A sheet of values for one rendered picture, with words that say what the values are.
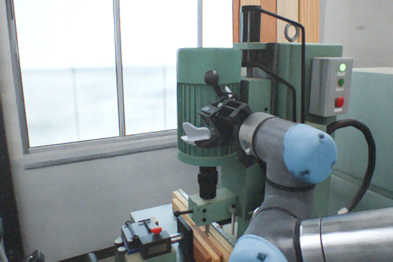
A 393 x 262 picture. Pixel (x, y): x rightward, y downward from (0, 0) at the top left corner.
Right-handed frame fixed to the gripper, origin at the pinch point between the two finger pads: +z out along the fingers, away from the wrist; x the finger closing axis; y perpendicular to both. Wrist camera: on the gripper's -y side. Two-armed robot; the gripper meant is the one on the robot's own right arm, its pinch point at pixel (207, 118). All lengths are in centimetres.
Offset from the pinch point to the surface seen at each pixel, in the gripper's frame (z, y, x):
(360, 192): -1, -60, -31
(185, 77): 9.3, 8.3, -4.0
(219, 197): 10.5, -27.8, 7.5
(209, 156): 4.7, -11.1, 3.8
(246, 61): 10.8, 0.1, -22.1
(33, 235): 141, -54, 100
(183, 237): 12.4, -30.9, 23.1
